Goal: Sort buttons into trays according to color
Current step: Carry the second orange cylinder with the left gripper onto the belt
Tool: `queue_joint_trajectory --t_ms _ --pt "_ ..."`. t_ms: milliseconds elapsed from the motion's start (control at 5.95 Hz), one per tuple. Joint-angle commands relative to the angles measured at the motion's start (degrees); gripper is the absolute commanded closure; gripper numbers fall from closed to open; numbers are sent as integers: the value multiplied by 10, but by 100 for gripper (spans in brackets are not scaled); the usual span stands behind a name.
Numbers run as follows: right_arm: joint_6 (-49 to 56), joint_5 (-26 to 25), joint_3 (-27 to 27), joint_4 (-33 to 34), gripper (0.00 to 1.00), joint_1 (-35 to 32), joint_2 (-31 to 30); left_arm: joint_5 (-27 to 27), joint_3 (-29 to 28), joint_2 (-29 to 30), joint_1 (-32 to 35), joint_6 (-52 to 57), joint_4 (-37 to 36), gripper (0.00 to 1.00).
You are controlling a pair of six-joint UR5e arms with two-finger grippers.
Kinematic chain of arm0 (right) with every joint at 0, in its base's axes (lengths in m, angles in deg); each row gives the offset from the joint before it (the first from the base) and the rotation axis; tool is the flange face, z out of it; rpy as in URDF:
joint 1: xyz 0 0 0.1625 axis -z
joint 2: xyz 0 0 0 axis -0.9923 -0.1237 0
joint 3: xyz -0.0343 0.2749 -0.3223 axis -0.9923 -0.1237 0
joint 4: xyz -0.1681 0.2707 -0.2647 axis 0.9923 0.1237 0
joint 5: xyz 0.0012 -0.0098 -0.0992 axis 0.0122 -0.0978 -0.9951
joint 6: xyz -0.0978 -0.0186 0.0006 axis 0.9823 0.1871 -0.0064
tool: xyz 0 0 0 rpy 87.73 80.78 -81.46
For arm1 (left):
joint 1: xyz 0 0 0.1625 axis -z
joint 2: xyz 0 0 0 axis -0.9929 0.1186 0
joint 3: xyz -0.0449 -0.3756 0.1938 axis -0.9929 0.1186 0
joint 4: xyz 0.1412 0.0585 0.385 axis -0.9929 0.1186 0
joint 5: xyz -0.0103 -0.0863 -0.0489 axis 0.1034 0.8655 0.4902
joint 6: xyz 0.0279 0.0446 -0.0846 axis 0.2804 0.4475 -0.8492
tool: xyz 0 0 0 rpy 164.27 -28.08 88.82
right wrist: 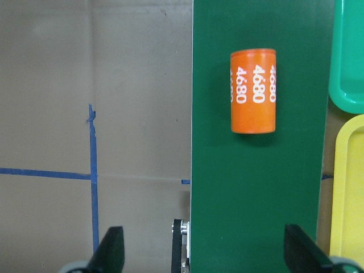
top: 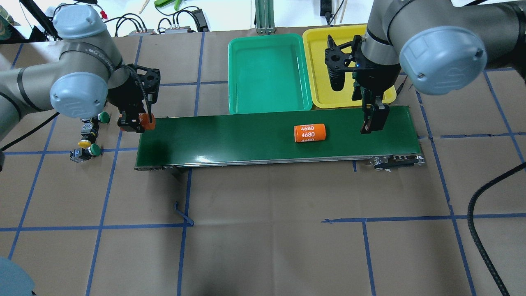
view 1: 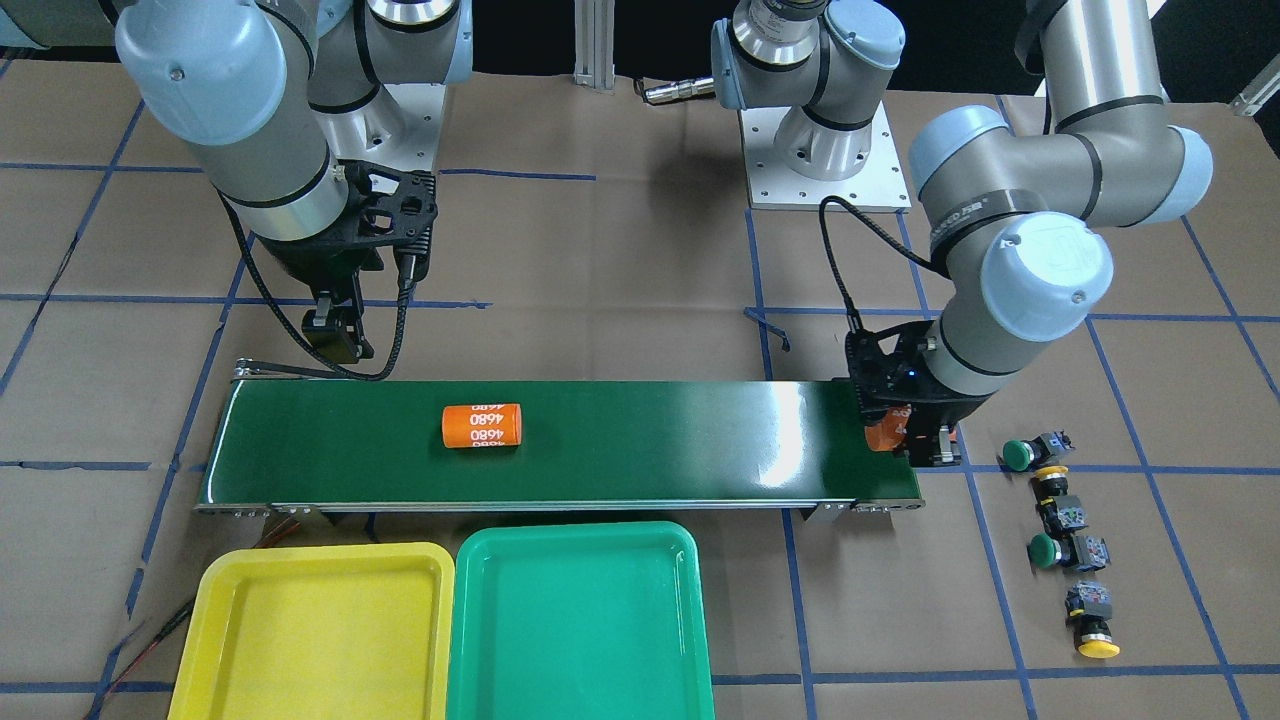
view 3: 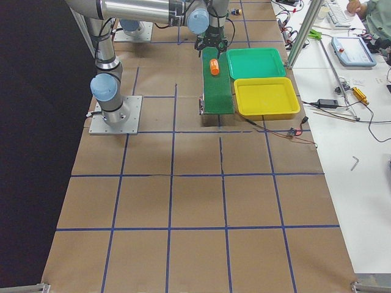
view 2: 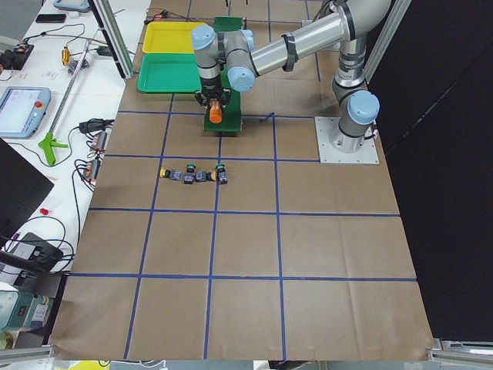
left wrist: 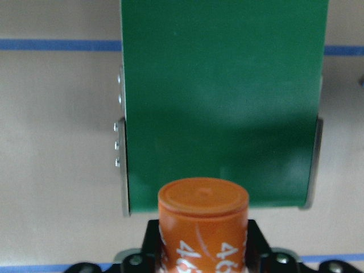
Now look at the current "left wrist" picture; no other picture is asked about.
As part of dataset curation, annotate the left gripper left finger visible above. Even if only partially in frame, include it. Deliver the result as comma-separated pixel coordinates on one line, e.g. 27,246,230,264
141,220,167,272

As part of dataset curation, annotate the orange 4680 cylinder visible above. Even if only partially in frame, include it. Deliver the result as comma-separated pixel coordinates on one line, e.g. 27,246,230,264
158,177,249,272

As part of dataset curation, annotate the green conveyor belt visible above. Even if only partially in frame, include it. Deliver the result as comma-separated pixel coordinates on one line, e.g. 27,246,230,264
119,1,328,214

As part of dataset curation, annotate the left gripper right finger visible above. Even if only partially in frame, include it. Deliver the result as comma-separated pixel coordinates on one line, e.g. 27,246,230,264
245,219,272,273

